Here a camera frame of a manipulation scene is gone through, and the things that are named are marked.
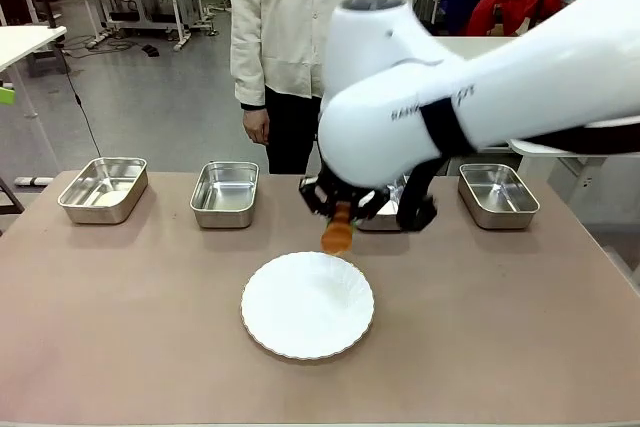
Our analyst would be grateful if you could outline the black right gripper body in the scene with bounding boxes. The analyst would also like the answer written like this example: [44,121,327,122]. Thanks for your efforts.
[317,166,362,209]

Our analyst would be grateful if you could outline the golden brown bread roll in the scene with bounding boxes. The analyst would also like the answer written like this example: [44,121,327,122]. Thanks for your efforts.
[320,201,358,255]

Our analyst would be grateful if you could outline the person's right forearm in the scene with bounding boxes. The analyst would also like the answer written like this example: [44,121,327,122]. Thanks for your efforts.
[230,31,269,113]

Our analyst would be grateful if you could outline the steel rectangular container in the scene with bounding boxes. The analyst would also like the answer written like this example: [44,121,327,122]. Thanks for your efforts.
[356,181,407,234]
[189,161,260,230]
[57,156,150,226]
[457,162,542,231]

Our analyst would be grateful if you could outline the person's right hand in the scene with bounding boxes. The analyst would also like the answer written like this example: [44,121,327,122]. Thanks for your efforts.
[242,106,272,146]

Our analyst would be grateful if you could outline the person's black trousers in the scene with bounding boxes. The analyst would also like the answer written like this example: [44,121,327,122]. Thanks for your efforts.
[263,85,325,176]

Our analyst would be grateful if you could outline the white scalloped plate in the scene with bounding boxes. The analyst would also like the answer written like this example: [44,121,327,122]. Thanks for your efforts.
[240,250,376,361]

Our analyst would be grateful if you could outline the person's cream shirt torso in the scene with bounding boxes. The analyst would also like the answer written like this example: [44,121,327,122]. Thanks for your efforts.
[226,0,422,112]

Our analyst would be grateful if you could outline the white floor power strip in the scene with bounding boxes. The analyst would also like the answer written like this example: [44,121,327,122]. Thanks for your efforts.
[83,30,114,50]

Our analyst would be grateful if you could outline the white side table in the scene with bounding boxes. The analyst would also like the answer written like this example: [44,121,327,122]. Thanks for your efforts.
[0,24,68,174]

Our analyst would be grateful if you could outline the black right arm cable sleeve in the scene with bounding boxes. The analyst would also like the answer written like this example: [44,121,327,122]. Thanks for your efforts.
[399,95,640,208]

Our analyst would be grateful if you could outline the black floor cable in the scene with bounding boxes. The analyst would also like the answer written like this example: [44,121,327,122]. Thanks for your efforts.
[51,43,105,159]

